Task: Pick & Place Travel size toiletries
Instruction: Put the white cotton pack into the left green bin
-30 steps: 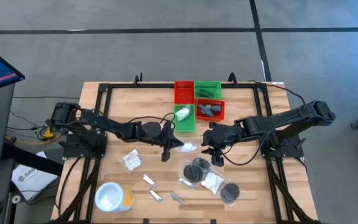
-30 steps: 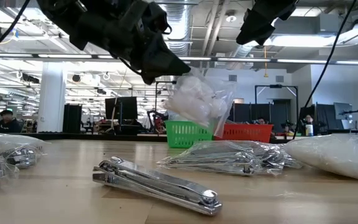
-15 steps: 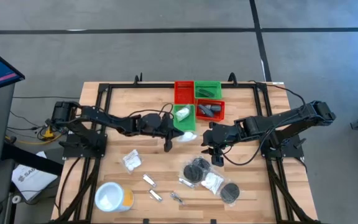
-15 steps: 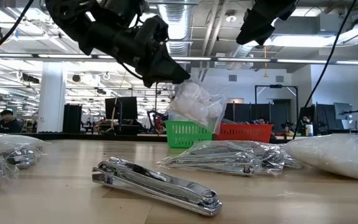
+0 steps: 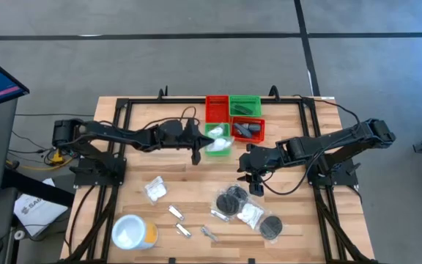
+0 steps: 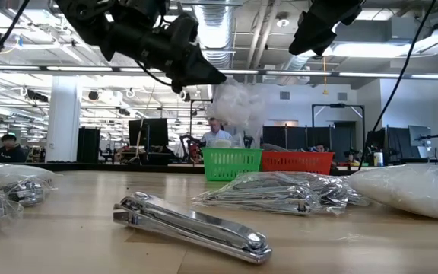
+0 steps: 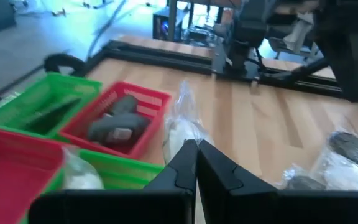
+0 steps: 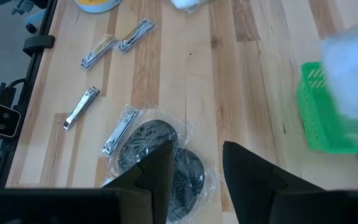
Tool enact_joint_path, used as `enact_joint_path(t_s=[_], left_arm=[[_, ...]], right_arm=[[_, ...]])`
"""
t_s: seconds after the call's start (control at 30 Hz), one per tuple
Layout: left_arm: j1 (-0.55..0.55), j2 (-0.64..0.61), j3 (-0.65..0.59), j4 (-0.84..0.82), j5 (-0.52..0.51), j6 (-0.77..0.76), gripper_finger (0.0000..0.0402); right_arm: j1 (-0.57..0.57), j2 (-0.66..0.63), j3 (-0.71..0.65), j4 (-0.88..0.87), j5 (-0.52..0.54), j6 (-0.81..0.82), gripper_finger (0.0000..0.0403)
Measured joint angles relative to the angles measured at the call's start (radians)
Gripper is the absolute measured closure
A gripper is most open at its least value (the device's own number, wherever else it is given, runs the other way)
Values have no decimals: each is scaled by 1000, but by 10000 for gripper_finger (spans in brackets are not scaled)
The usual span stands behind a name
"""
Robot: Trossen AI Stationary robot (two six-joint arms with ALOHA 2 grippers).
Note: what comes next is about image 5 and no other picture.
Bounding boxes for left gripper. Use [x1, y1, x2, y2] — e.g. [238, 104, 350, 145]
[151, 117, 216, 166]

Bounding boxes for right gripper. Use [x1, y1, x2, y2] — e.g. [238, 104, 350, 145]
[237, 143, 284, 198]

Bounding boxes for bag of white cotton balls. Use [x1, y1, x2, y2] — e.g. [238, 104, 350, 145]
[236, 201, 265, 230]
[207, 125, 225, 139]
[144, 175, 169, 203]
[205, 135, 234, 153]

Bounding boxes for silver nail clipper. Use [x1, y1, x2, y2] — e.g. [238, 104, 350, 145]
[174, 221, 193, 238]
[168, 204, 186, 222]
[200, 225, 219, 243]

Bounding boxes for green plastic basket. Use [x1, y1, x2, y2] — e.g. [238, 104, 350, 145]
[204, 122, 233, 158]
[229, 95, 262, 118]

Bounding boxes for red plastic basket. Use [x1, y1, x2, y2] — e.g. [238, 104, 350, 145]
[230, 116, 266, 144]
[205, 95, 230, 124]

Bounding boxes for white tub with yellow label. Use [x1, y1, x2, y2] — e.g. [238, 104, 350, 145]
[111, 213, 159, 252]

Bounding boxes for black desk bar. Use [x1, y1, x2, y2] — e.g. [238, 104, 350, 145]
[0, 168, 75, 208]

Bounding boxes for white printed paper sheet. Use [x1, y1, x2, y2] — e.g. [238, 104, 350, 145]
[12, 193, 69, 238]

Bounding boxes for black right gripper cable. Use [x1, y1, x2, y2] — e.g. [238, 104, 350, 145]
[260, 135, 344, 197]

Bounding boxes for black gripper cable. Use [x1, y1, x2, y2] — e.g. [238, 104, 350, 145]
[260, 135, 344, 197]
[137, 105, 201, 133]

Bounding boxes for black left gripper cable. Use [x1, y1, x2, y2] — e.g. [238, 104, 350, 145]
[137, 105, 201, 133]

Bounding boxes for black aluminium table frame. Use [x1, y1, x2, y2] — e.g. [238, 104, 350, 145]
[62, 95, 380, 264]

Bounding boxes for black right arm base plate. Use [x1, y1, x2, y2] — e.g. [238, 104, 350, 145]
[304, 156, 359, 187]

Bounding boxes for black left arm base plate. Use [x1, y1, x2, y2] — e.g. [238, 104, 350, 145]
[73, 156, 127, 187]

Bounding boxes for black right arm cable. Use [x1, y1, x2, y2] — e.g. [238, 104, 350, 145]
[293, 94, 362, 128]

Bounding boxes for yellow cable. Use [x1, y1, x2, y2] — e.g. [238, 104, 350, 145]
[5, 152, 75, 172]

